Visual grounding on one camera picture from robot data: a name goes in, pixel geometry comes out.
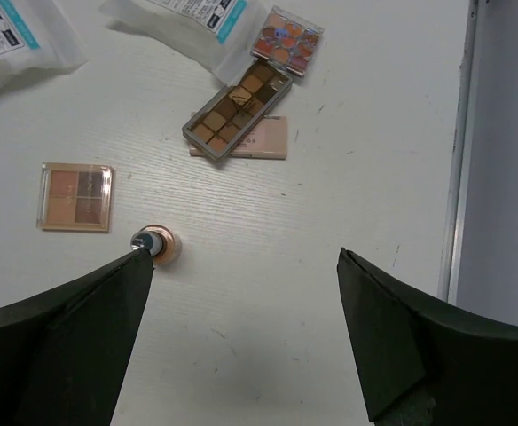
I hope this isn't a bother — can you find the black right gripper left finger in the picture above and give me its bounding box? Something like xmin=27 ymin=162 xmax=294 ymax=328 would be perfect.
xmin=0 ymin=249 xmax=153 ymax=425

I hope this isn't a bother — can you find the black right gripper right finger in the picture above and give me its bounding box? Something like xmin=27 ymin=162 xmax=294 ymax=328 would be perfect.
xmin=337 ymin=249 xmax=518 ymax=425

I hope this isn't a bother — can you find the round-cap foundation bottle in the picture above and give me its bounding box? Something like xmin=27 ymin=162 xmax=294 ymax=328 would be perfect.
xmin=130 ymin=225 xmax=182 ymax=265

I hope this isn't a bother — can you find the four-pan brown eyeshadow palette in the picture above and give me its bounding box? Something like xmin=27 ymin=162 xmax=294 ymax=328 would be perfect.
xmin=36 ymin=162 xmax=114 ymax=233

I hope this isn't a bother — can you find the white cotton pad pack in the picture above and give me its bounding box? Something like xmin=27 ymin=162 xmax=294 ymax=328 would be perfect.
xmin=0 ymin=0 xmax=86 ymax=89
xmin=100 ymin=0 xmax=256 ymax=84

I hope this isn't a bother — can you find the beige flat makeup box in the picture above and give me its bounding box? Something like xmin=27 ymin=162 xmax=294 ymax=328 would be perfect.
xmin=188 ymin=111 xmax=289 ymax=161

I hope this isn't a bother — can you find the twelve-pan brown eyeshadow palette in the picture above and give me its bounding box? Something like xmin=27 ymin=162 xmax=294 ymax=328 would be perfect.
xmin=182 ymin=59 xmax=294 ymax=162

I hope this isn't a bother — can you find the grey aluminium table rail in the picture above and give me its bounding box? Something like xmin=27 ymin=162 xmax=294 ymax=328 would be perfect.
xmin=437 ymin=1 xmax=487 ymax=305

